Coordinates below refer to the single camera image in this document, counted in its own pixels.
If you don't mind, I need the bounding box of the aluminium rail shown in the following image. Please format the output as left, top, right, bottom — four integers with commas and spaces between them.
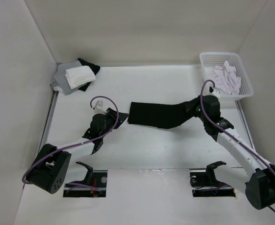
235, 101, 256, 152
36, 91, 59, 157

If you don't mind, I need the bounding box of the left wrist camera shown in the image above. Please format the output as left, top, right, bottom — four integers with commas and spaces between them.
92, 100, 107, 115

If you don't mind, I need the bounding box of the folded grey tank top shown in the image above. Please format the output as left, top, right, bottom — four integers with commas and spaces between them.
50, 60, 83, 95

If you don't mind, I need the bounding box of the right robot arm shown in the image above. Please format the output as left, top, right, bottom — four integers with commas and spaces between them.
184, 95, 275, 210

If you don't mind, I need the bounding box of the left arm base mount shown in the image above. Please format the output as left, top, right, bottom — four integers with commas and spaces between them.
63, 170, 108, 198

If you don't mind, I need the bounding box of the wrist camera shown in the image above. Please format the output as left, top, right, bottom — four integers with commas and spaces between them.
92, 100, 107, 115
209, 86, 221, 99

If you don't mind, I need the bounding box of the white tank top in basket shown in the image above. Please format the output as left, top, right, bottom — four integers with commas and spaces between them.
207, 61, 241, 95

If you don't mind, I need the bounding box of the folded white tank top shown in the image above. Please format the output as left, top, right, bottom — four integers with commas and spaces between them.
65, 66, 96, 89

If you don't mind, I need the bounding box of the right aluminium rail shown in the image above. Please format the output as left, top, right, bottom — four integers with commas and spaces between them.
235, 101, 256, 152

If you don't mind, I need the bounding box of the white plastic basket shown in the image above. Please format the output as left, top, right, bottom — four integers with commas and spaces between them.
199, 52, 254, 101

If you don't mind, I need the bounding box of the black tank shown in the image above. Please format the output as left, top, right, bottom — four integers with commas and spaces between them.
128, 97, 199, 129
77, 58, 100, 91

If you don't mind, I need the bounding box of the left aluminium rail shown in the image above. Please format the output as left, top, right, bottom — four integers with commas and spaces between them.
36, 91, 59, 157

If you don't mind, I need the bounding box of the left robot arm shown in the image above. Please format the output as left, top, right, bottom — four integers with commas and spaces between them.
22, 108, 129, 194

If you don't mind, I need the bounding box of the folded black tank top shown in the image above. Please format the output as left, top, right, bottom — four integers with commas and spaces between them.
77, 58, 100, 91

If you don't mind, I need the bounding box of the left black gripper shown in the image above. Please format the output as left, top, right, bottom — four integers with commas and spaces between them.
100, 108, 128, 138

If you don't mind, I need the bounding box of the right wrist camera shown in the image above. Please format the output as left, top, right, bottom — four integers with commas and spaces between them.
209, 86, 221, 99

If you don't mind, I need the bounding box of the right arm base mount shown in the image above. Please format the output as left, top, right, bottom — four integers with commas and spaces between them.
190, 169, 236, 197

